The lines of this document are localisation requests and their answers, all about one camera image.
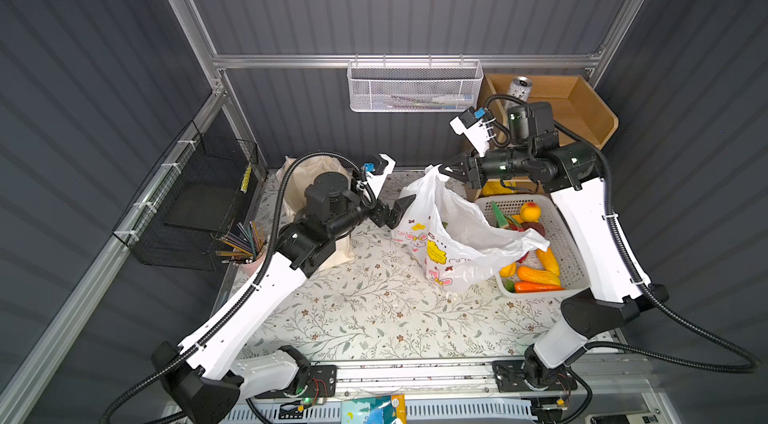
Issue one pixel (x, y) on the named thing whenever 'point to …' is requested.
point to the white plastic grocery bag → (456, 242)
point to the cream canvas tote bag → (303, 170)
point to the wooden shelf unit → (580, 116)
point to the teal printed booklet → (386, 409)
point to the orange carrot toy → (527, 287)
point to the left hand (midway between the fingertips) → (398, 182)
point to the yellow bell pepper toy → (508, 270)
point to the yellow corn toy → (534, 275)
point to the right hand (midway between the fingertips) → (443, 171)
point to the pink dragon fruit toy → (505, 221)
